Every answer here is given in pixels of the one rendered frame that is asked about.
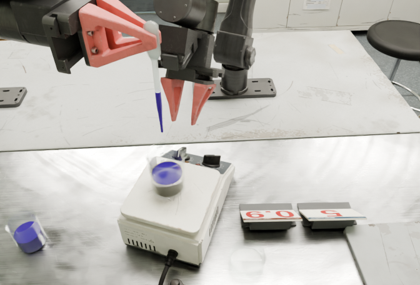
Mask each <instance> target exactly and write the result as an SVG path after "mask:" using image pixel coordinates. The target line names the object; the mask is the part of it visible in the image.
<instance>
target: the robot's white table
mask: <svg viewBox="0 0 420 285"><path fill-rule="evenodd" d="M252 38H254V41H253V44H252V47H253V48H255V50H256V56H255V62H254V64H253V65H252V66H251V68H250V69H249V70H248V74H247V78H248V79H249V78H271V79H272V80H273V83H274V85H275V88H276V91H277V93H276V97H261V98H245V99H214V100H207V101H206V103H205V105H204V106H203V107H202V110H201V112H200V115H199V117H198V119H197V121H196V124H195V125H193V126H192V125H191V113H192V105H193V82H189V81H185V82H184V87H183V90H182V96H181V102H180V105H179V111H178V114H177V118H176V120H175V121H174V122H172V121H171V115H170V111H169V104H168V101H167V99H166V95H165V93H164V90H163V87H162V84H161V77H165V76H166V69H164V68H158V69H159V81H160V88H161V99H162V125H163V133H161V128H160V123H159V116H158V110H157V107H156V97H155V90H154V79H153V69H152V62H151V60H150V58H149V57H148V55H147V53H146V52H142V53H139V54H135V55H133V56H129V57H126V58H124V59H121V60H118V61H115V62H112V63H110V64H107V65H105V66H101V67H98V68H96V67H90V66H86V63H85V60H84V58H82V59H81V60H80V61H79V62H77V63H76V64H75V65H74V66H73V67H72V68H71V69H70V70H71V74H64V73H61V72H58V71H57V69H56V65H55V62H54V59H53V55H52V52H51V49H50V47H45V46H38V45H35V44H28V43H24V42H17V41H0V88H11V87H26V89H27V94H26V96H25V98H24V99H23V101H22V103H21V105H20V106H19V107H9V108H0V152H14V151H42V150H56V149H83V148H110V147H124V146H148V145H149V144H150V143H151V142H153V141H155V140H157V139H160V138H172V139H175V142H176V143H178V144H192V143H220V142H234V141H261V140H275V139H302V138H330V137H344V136H371V135H385V134H412V133H420V119H419V118H418V116H417V115H416V113H415V112H414V111H413V110H412V109H411V107H410V106H409V104H408V103H407V102H406V101H405V100H404V98H403V97H402V96H401V95H400V93H399V92H398V91H397V89H396V88H395V87H394V86H393V85H392V83H391V82H390V80H389V79H388V78H387V77H386V76H385V75H384V73H383V72H382V71H381V69H380V68H379V67H378V65H377V64H376V63H375V62H374V61H373V59H372V58H371V57H370V55H369V54H368V53H367V52H366V50H365V49H364V48H363V47H362V46H361V44H360V43H359V41H358V40H357V39H356V38H355V37H354V35H353V34H352V32H351V31H350V30H342V31H302V32H261V33H252Z"/></svg>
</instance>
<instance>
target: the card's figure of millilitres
mask: <svg viewBox="0 0 420 285"><path fill-rule="evenodd" d="M242 213H243V215H244V217H245V218H299V216H298V215H297V214H296V213H295V212H294V211H242Z"/></svg>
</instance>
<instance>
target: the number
mask: <svg viewBox="0 0 420 285"><path fill-rule="evenodd" d="M302 212H304V213H305V214H306V215H307V216H308V217H309V218H316V217H351V216H362V215H360V214H358V213H357V212H355V211H353V210H352V209H342V210H307V211H302Z"/></svg>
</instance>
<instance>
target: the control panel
mask: <svg viewBox="0 0 420 285"><path fill-rule="evenodd" d="M188 156H189V157H190V160H188V161H189V164H194V165H196V164H197V163H198V164H200V166H202V167H205V168H211V169H215V170H217V171H219V173H220V174H224V173H225V172H226V170H227V169H228V168H229V166H230V165H231V164H232V163H230V162H224V161H220V167H207V166H204V165H202V162H203V157H202V156H197V155H194V154H189V155H188Z"/></svg>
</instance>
